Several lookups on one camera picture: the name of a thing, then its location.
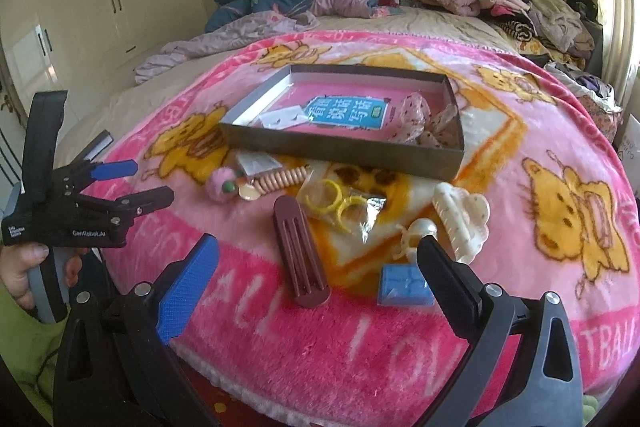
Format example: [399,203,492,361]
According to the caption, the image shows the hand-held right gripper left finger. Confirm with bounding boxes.
[52,233,221,427]

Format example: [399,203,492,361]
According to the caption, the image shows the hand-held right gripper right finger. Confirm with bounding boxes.
[416,235,586,427]

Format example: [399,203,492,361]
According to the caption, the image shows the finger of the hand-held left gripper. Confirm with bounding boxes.
[60,159,139,188]
[70,186,176,229]

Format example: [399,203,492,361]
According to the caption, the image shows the small clear blue packet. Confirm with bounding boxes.
[377,263,436,308]

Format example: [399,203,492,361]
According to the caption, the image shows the pearl hair clip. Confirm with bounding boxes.
[392,218,441,264]

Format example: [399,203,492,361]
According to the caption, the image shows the white claw hair clip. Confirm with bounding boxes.
[432,182,492,266]

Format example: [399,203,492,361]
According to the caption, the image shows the peach spiral hair tie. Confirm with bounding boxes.
[250,166,307,197]

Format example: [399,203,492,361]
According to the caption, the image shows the bagged yellow hoop earrings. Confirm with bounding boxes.
[295,172,389,249]

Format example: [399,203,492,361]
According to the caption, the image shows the shallow cardboard box pink bottom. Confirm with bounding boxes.
[218,63,466,184]

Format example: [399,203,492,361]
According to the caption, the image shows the person's left forearm green sleeve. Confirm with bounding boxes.
[0,281,68,427]

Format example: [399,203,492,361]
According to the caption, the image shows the person's left hand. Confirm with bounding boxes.
[0,241,90,314]

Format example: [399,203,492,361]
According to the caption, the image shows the small clear plastic bag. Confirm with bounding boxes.
[235,151,284,178]

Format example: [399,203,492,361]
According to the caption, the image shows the long brown hair clip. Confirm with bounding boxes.
[272,195,332,308]

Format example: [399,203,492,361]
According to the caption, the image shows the pink printed bear blanket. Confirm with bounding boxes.
[82,31,640,419]

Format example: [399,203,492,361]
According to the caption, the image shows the small clear bag white card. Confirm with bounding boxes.
[259,106,309,134]

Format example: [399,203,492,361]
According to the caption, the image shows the lilac bed sheet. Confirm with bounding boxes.
[134,9,321,86]

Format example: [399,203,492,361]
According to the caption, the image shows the dark purple clothes heap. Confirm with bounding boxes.
[544,61,627,144]

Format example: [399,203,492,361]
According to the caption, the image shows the beige bed cover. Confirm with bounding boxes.
[55,1,526,148]

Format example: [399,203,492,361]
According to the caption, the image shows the pile of mixed clothes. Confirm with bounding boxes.
[474,0,603,60]

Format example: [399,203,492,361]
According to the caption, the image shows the pink pompom hair tie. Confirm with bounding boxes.
[209,167,240,197]

